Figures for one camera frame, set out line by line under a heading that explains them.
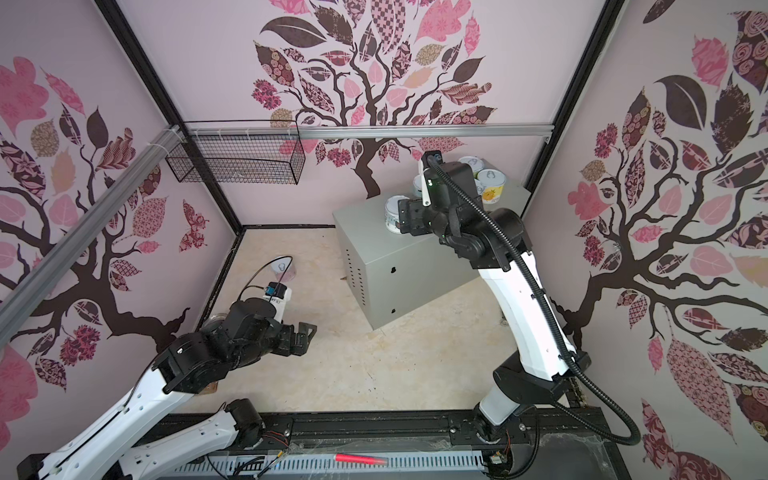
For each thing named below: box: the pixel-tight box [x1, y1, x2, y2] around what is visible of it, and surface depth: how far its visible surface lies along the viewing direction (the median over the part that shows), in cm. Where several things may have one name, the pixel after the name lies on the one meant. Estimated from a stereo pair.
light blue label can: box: [412, 174, 423, 197], surface depth 77 cm
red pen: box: [334, 453, 388, 465], surface depth 72 cm
